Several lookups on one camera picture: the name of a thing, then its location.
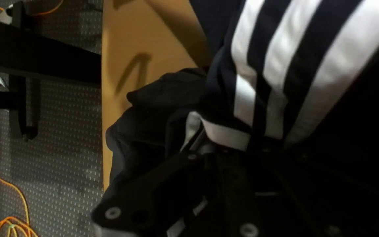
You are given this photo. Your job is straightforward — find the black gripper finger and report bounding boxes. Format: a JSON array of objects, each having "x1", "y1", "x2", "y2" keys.
[{"x1": 92, "y1": 151, "x2": 225, "y2": 237}]

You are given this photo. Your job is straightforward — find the black pants with white stripes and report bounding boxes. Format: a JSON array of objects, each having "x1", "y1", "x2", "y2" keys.
[{"x1": 102, "y1": 0, "x2": 379, "y2": 237}]

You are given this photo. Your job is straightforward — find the tan leather couch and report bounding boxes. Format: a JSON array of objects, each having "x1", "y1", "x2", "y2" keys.
[{"x1": 101, "y1": 0, "x2": 210, "y2": 188}]

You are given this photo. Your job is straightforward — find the orange cable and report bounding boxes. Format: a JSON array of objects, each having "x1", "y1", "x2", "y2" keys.
[{"x1": 0, "y1": 139, "x2": 39, "y2": 237}]

